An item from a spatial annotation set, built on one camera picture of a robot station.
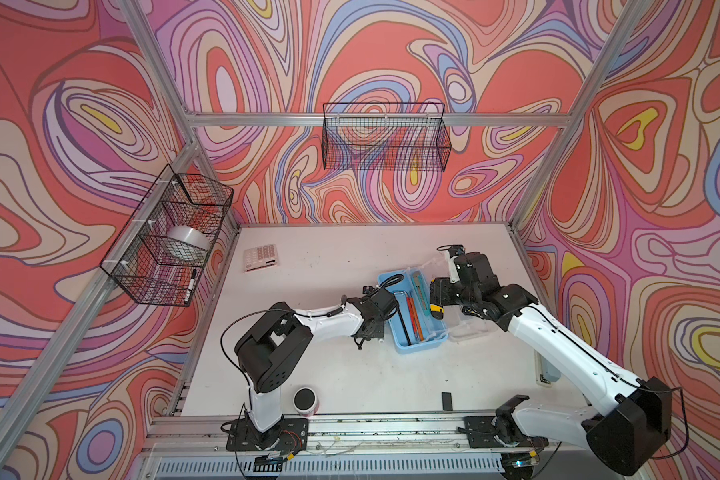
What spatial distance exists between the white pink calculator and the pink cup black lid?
46 cm

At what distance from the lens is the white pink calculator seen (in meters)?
1.06

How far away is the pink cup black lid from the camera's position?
0.75 meters

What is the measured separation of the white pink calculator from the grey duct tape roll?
0.31m

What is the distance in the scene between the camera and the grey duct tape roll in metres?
0.71

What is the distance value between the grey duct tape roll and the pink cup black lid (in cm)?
42
